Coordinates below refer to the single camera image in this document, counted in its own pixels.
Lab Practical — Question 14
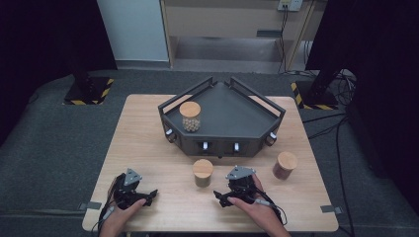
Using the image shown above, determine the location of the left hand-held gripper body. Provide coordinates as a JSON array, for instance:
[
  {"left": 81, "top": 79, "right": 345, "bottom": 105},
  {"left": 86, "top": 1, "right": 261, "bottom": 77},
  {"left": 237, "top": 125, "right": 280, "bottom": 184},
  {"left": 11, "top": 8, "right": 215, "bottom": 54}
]
[{"left": 112, "top": 168, "right": 146, "bottom": 210}]

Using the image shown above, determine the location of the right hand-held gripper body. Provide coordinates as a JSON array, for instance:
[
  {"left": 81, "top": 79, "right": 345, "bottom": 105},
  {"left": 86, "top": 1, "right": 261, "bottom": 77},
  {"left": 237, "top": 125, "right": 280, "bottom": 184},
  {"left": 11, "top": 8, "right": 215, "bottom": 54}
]
[{"left": 225, "top": 165, "right": 257, "bottom": 200}]

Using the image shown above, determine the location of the glass jar of green beans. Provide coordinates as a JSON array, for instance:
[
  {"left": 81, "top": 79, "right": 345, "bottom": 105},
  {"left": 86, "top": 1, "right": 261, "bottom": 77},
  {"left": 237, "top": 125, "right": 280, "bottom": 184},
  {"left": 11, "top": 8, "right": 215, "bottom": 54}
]
[{"left": 192, "top": 158, "right": 214, "bottom": 189}]

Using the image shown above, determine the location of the glass jar of red beans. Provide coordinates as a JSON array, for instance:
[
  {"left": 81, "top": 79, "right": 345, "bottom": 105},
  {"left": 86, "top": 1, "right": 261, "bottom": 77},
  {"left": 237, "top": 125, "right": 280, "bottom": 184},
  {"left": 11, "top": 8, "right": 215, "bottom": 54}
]
[{"left": 272, "top": 151, "right": 299, "bottom": 181}]

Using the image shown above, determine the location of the dark grey corner rack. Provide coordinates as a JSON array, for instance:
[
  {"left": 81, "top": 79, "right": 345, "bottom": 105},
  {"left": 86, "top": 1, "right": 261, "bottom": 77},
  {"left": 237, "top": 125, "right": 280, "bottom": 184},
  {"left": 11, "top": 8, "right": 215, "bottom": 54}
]
[{"left": 157, "top": 76, "right": 287, "bottom": 160}]

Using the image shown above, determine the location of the glass jar of pale beans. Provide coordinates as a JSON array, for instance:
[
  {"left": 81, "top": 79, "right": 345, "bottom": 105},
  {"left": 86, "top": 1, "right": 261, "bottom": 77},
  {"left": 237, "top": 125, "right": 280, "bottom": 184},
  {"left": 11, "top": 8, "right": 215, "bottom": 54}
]
[{"left": 179, "top": 101, "right": 202, "bottom": 133}]

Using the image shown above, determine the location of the person's left hand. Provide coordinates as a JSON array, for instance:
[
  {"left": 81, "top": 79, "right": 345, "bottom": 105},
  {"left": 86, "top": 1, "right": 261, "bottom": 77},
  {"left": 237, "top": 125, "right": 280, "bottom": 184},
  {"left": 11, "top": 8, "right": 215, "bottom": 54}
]
[{"left": 102, "top": 177, "right": 147, "bottom": 233}]

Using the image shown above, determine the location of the person's right hand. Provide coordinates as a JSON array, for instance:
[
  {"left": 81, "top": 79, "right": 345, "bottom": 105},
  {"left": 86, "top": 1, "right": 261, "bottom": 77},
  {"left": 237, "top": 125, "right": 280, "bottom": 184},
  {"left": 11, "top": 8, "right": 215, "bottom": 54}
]
[{"left": 226, "top": 174, "right": 285, "bottom": 230}]

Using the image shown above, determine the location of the grey tape strip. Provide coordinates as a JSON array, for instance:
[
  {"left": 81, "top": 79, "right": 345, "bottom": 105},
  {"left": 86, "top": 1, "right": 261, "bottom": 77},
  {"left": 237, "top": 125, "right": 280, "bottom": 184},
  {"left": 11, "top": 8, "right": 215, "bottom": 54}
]
[
  {"left": 77, "top": 200, "right": 103, "bottom": 211},
  {"left": 319, "top": 204, "right": 344, "bottom": 215}
]

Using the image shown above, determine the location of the black stand with striped base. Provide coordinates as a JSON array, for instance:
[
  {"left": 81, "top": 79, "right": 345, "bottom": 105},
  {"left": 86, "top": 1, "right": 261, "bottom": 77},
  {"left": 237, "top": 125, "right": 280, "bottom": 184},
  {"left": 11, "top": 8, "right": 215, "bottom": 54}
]
[
  {"left": 62, "top": 62, "right": 116, "bottom": 107},
  {"left": 290, "top": 58, "right": 350, "bottom": 112}
]

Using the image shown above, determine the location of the white panel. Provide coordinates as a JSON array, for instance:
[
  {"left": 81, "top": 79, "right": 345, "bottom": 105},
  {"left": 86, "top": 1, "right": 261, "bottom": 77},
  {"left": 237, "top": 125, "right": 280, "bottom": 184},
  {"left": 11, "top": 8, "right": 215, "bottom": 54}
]
[{"left": 97, "top": 0, "right": 170, "bottom": 62}]

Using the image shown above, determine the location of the light wooden cabinet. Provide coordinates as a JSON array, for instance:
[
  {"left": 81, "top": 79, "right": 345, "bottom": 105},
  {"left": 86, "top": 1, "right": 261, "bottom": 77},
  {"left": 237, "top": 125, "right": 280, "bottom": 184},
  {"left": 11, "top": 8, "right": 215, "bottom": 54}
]
[{"left": 159, "top": 0, "right": 327, "bottom": 72}]

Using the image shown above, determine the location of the black curtain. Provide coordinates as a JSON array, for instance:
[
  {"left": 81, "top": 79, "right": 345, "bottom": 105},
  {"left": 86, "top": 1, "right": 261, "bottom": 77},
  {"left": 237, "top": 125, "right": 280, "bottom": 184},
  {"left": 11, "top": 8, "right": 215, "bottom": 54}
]
[
  {"left": 304, "top": 0, "right": 419, "bottom": 215},
  {"left": 0, "top": 0, "right": 119, "bottom": 146}
]

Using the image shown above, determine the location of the right hand-held gripper cable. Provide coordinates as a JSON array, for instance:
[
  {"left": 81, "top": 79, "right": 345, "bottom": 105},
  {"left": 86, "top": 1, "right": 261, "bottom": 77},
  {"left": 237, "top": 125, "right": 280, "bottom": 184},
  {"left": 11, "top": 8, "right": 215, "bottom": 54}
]
[{"left": 251, "top": 192, "right": 290, "bottom": 227}]

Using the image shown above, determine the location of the hand-held gripper cable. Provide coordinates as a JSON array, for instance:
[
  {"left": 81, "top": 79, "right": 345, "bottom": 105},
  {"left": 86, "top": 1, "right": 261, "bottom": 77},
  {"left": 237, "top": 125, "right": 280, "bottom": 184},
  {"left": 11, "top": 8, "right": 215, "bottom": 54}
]
[
  {"left": 91, "top": 197, "right": 117, "bottom": 237},
  {"left": 251, "top": 192, "right": 290, "bottom": 227}
]

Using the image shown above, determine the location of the left hand-held gripper cable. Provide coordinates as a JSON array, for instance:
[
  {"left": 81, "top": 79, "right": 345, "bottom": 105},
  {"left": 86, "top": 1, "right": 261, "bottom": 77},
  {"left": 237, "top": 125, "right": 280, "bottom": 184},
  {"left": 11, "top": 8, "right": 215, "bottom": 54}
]
[{"left": 91, "top": 197, "right": 117, "bottom": 237}]

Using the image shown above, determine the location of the black floor cable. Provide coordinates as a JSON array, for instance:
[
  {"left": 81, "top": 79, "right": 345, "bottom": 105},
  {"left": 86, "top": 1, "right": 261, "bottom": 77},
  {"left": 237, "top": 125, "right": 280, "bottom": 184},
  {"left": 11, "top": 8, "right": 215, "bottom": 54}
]
[
  {"left": 307, "top": 117, "right": 356, "bottom": 237},
  {"left": 301, "top": 112, "right": 349, "bottom": 124}
]

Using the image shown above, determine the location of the tangle of black cables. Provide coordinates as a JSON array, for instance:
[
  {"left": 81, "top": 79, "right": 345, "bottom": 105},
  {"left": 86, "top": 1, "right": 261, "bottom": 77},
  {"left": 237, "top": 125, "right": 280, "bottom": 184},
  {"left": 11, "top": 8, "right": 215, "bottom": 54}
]
[{"left": 334, "top": 68, "right": 358, "bottom": 107}]

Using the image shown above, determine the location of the black socket cable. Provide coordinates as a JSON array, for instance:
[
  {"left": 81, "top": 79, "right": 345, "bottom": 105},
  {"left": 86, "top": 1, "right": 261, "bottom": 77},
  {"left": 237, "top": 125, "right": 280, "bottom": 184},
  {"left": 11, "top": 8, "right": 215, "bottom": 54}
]
[{"left": 277, "top": 6, "right": 290, "bottom": 75}]

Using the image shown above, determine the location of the white wall power socket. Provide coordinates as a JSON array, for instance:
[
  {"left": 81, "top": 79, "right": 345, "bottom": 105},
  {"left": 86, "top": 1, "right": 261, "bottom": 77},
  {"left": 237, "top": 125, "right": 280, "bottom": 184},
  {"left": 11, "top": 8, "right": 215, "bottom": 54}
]
[{"left": 277, "top": 0, "right": 303, "bottom": 13}]

